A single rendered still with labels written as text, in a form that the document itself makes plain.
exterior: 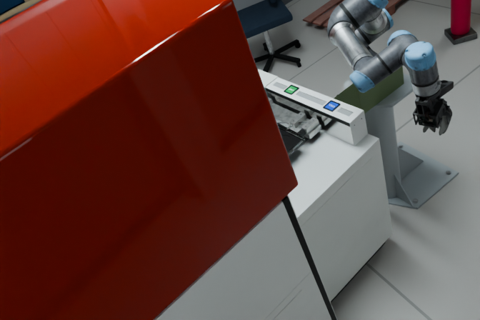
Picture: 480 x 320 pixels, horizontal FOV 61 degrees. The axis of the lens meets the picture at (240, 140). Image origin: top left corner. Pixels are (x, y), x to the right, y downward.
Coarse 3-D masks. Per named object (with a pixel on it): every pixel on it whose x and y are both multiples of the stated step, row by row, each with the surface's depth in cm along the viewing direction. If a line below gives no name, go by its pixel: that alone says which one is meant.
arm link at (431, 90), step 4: (412, 84) 118; (432, 84) 115; (436, 84) 116; (440, 84) 116; (416, 88) 117; (420, 88) 116; (424, 88) 116; (428, 88) 115; (432, 88) 116; (436, 88) 116; (416, 92) 119; (420, 92) 118; (424, 92) 117; (428, 92) 117; (432, 92) 117; (424, 96) 119
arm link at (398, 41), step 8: (400, 32) 122; (408, 32) 121; (392, 40) 123; (400, 40) 120; (408, 40) 118; (416, 40) 118; (392, 48) 120; (400, 48) 118; (384, 56) 121; (392, 56) 120; (400, 56) 118; (392, 64) 121; (400, 64) 121; (392, 72) 123
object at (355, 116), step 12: (276, 84) 207; (288, 84) 203; (288, 96) 196; (300, 96) 193; (312, 96) 190; (324, 96) 187; (336, 108) 178; (348, 108) 176; (348, 120) 170; (360, 120) 173; (360, 132) 176
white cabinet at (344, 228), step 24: (360, 168) 176; (336, 192) 171; (360, 192) 183; (384, 192) 199; (312, 216) 166; (336, 216) 178; (360, 216) 192; (384, 216) 209; (312, 240) 173; (336, 240) 186; (360, 240) 201; (384, 240) 220; (336, 264) 195; (360, 264) 212; (336, 288) 205
